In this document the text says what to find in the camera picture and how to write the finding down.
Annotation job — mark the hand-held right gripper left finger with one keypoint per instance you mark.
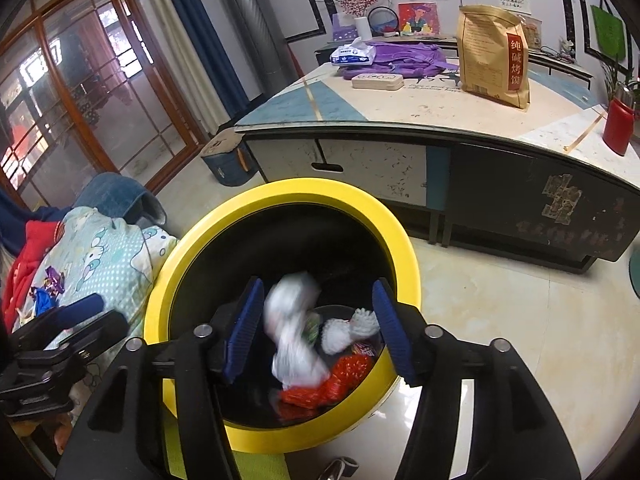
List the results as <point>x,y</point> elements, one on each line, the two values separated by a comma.
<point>245,330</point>

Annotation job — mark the grey tower air conditioner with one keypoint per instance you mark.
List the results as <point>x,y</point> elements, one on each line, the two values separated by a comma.
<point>250,25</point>

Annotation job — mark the brown paper food bag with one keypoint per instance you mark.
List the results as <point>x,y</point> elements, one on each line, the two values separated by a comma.
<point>485,60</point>

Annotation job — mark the dark television cabinet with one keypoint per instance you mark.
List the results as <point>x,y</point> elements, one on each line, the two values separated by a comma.
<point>560,65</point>

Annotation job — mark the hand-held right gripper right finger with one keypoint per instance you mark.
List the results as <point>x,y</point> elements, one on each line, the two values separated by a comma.
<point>395,330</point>

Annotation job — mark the purple cloth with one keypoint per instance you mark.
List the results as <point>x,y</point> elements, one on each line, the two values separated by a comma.
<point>400,57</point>

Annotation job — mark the clear snack packet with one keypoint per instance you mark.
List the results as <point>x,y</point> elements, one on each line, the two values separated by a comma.
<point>534,35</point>

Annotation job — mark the green potted plant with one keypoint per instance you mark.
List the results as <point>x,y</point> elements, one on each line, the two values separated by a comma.
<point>612,77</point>

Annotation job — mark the white vase red flowers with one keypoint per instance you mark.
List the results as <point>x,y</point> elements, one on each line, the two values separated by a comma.
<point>362,30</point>

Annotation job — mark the white blue tissue pack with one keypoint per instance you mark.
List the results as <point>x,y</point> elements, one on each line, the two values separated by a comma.
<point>352,55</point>

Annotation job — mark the red cup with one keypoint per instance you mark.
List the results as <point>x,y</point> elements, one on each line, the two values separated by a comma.
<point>619,127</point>

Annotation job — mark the colourful painting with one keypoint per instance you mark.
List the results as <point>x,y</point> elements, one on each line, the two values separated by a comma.
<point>417,20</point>

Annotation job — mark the blue curtain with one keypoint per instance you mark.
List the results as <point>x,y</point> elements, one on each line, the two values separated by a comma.
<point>200,35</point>

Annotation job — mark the marble top coffee table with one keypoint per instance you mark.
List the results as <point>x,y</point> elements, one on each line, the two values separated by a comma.
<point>500,185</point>

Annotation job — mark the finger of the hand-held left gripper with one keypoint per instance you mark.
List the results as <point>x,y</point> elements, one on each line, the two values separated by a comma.
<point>105,330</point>
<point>80,310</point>

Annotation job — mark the purple blue snack wrapper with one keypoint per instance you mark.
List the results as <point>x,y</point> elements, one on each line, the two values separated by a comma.
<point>47,287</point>

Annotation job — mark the wooden glass sliding door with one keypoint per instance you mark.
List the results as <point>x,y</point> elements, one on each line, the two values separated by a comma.
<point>100,85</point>

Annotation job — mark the cartoon cat printed blanket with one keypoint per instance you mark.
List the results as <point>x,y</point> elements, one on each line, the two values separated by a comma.
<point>100,260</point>

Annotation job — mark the red plastic bag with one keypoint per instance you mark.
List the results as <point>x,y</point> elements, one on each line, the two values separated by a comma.
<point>345,375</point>

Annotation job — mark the red floral blanket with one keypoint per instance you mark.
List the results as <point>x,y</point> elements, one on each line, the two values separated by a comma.
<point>35,245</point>

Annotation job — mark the round frame ornament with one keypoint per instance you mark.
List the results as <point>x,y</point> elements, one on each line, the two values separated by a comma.
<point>384,22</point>

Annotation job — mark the white power strip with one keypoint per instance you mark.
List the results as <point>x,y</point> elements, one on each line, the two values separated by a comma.
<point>377,81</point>

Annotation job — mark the yellow black bin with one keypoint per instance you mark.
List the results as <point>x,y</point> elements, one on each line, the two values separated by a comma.
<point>300,191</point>

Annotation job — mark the blue storage stool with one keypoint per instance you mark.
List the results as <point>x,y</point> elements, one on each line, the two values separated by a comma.
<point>225,165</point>

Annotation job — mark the blue denim cloth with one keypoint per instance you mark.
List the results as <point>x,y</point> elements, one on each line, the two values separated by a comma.
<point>115,195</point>

